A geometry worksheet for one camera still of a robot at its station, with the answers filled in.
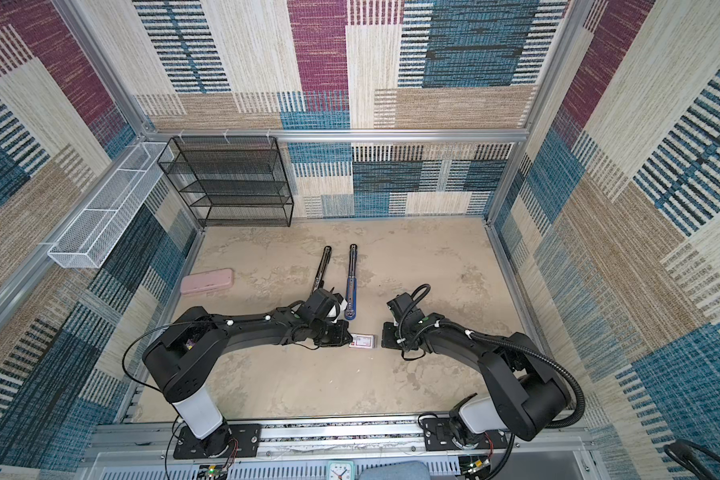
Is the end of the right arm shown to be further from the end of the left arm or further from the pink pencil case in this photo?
the pink pencil case

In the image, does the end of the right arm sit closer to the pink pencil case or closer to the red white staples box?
the red white staples box

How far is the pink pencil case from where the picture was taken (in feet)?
3.33
